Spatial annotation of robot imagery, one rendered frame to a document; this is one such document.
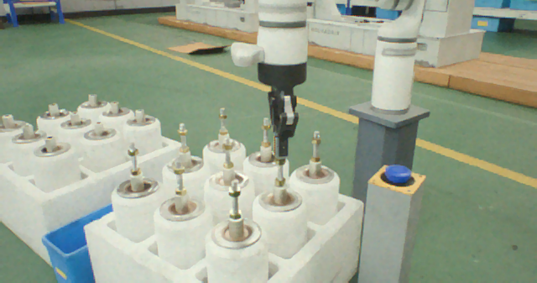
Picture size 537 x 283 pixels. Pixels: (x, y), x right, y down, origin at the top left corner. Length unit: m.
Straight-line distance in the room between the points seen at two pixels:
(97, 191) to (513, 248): 1.00
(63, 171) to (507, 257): 1.03
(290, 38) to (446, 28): 2.17
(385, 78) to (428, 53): 1.70
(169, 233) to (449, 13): 2.29
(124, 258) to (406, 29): 0.74
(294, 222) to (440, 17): 2.17
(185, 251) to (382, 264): 0.32
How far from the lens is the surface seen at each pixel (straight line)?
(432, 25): 2.74
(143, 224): 0.77
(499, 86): 2.43
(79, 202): 1.00
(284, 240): 0.70
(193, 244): 0.69
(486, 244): 1.15
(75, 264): 0.90
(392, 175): 0.65
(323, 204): 0.78
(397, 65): 0.98
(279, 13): 0.57
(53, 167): 0.99
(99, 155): 1.04
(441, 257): 1.06
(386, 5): 0.97
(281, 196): 0.69
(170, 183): 0.83
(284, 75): 0.59
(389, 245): 0.69
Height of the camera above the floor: 0.62
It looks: 22 degrees down
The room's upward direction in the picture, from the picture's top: straight up
